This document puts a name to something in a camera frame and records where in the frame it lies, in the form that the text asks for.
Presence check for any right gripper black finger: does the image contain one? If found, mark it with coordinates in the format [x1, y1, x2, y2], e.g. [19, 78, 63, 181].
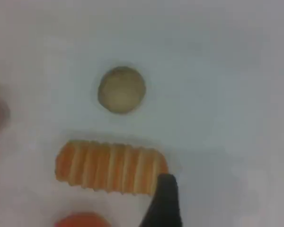
[139, 174, 183, 227]

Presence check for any long striped bread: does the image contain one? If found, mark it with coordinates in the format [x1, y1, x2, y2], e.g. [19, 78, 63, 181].
[54, 139, 169, 196]

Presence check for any orange tangerine with stem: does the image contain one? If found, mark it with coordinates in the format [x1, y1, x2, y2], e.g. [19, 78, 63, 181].
[55, 212, 112, 227]

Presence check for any beige potato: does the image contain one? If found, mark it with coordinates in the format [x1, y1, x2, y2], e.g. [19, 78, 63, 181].
[97, 66, 147, 115]

